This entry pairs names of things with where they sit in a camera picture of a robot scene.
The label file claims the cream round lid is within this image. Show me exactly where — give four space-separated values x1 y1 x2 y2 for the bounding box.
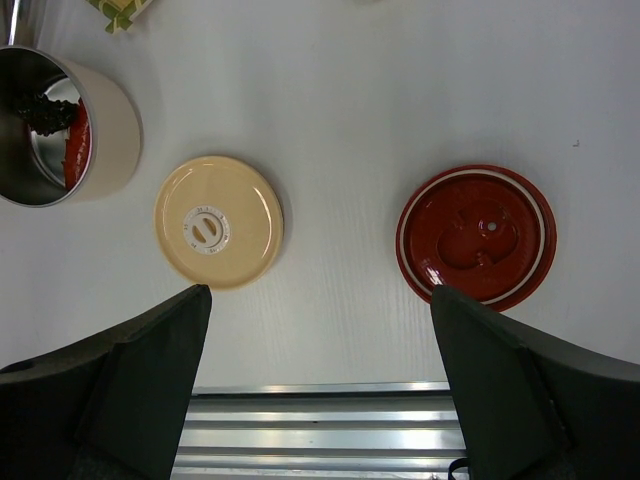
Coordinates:
153 156 284 291

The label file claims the woven bamboo tray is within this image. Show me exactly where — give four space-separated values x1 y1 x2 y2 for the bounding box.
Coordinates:
87 0 153 35

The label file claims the black sea cucumber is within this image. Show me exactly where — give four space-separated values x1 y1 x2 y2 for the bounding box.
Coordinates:
12 93 79 136

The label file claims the beige steel lunch container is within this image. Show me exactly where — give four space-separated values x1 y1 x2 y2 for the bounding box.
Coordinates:
1 45 141 208

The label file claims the red sausage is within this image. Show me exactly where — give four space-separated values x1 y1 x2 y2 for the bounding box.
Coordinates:
63 100 91 191

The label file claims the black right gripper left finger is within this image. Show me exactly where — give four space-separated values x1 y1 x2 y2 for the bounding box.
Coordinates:
1 285 212 479

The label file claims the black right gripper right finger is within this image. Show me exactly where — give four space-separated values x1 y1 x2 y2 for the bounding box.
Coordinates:
431 286 639 479

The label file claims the red round lid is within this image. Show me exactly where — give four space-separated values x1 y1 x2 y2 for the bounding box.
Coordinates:
395 164 558 312

